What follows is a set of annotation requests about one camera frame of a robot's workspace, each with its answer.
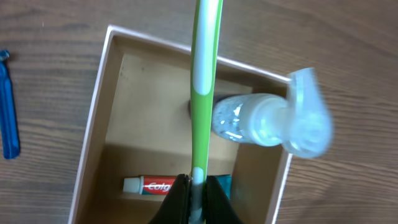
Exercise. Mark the blue disposable razor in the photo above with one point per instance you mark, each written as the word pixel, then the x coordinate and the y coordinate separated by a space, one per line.
pixel 9 130

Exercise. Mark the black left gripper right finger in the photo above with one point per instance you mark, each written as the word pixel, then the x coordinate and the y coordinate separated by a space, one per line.
pixel 218 209

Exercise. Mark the Colgate toothpaste tube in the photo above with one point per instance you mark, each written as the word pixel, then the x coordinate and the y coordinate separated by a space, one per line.
pixel 160 185

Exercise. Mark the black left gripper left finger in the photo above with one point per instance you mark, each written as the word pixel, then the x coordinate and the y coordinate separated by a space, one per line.
pixel 175 207

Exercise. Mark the green white toothbrush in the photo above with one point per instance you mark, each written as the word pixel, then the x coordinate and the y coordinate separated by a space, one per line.
pixel 205 39

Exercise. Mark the clear soap pump bottle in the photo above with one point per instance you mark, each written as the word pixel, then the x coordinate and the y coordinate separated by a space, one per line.
pixel 300 122

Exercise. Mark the pink cardboard box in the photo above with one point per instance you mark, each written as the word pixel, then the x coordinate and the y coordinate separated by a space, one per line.
pixel 139 124

